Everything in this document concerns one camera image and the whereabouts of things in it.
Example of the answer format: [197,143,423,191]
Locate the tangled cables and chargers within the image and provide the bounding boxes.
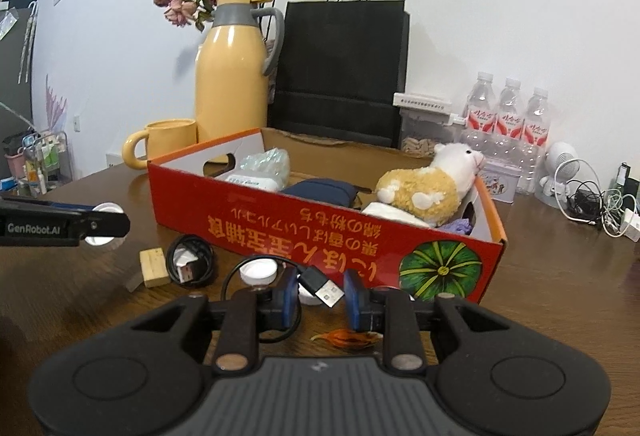
[562,159,627,237]

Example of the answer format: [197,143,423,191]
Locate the purple wall decal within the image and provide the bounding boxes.
[44,73,69,132]

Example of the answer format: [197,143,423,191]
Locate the clear bubble wrap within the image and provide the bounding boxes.
[235,147,292,185]

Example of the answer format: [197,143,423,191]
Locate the dark green device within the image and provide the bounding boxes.
[612,161,640,197]

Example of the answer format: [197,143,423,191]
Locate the white charger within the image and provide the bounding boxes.
[619,209,640,242]

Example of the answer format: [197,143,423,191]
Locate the yellow thermos jug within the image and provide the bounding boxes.
[194,0,286,165]

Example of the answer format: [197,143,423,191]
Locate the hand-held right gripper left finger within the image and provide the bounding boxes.
[120,265,303,377]

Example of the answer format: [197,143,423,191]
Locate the black power adapter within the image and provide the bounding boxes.
[570,189,604,217]

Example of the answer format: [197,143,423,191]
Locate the small white fan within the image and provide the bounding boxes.
[535,141,579,207]

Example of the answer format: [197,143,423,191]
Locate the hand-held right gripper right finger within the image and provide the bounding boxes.
[343,269,518,376]

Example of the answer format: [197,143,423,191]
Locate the black paper bag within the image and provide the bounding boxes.
[267,0,411,150]

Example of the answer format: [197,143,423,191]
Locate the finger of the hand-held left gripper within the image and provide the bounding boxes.
[0,196,99,213]
[80,211,132,240]

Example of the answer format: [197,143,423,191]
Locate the orange cardboard box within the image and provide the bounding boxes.
[147,127,507,305]

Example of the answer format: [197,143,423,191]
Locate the clear lidded food container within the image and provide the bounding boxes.
[393,92,464,156]

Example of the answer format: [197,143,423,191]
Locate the purple fuzzy cloth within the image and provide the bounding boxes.
[439,215,476,237]

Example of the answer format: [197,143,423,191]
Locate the small wooden block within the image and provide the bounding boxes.
[138,247,171,288]

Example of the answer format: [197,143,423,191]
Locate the white printed tin box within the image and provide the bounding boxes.
[477,159,524,205]

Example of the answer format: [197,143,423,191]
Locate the white and tan plush sheep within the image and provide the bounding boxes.
[374,142,487,227]

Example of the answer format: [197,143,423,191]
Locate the yellow mug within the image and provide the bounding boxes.
[122,119,199,171]

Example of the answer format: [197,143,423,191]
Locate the thin black usb cable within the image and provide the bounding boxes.
[221,256,347,313]

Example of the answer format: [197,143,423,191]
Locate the orange dried petal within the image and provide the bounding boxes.
[310,328,384,351]

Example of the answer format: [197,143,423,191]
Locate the wire rack with bottles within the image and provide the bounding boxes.
[0,129,74,197]

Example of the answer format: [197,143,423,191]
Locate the navy zip pouch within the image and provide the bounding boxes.
[278,177,359,207]

